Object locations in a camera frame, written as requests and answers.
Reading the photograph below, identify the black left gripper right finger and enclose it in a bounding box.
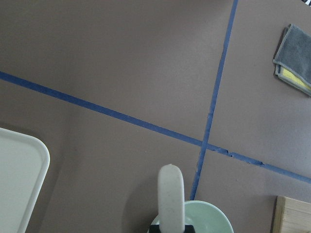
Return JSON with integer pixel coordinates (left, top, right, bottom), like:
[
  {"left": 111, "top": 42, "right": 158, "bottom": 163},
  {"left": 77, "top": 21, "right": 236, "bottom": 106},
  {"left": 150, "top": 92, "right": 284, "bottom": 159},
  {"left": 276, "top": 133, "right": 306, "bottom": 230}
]
[{"left": 184, "top": 225, "right": 195, "bottom": 233}]

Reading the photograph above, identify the wooden cutting board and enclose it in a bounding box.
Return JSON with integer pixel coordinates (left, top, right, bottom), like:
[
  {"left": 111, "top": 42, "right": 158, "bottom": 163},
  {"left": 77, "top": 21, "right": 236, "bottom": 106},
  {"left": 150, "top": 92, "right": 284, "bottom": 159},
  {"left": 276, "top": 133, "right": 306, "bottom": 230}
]
[{"left": 272, "top": 196, "right": 311, "bottom": 233}]

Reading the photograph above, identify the light green bowl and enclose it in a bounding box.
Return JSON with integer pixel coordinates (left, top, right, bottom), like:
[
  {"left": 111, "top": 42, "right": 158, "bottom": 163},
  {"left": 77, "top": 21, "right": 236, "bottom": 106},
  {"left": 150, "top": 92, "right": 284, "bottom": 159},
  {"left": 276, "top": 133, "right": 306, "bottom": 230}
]
[{"left": 151, "top": 200, "right": 234, "bottom": 233}]

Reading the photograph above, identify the white plastic spoon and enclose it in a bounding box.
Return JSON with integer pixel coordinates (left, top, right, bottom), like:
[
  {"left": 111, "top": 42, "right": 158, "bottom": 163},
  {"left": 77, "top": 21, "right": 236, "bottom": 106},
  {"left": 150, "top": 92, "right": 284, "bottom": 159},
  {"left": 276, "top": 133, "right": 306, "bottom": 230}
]
[{"left": 157, "top": 164, "right": 185, "bottom": 233}]

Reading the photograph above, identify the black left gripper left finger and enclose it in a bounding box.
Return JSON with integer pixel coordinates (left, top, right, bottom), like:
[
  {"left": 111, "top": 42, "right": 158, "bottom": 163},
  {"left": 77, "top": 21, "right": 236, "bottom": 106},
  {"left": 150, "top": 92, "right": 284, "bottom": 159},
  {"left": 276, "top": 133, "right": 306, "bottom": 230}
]
[{"left": 148, "top": 225, "right": 161, "bottom": 233}]

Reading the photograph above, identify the white rectangular tray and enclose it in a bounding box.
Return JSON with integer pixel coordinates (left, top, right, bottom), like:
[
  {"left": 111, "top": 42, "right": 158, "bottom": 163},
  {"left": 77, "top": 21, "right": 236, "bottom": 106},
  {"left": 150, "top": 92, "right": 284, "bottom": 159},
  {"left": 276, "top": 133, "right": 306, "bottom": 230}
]
[{"left": 0, "top": 128, "right": 50, "bottom": 233}]

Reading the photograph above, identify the grey folded cloth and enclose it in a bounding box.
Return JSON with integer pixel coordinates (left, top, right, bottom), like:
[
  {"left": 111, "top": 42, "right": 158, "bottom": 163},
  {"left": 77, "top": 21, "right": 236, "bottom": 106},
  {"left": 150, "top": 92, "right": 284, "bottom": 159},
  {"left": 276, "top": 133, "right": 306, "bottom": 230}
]
[{"left": 273, "top": 24, "right": 311, "bottom": 96}]

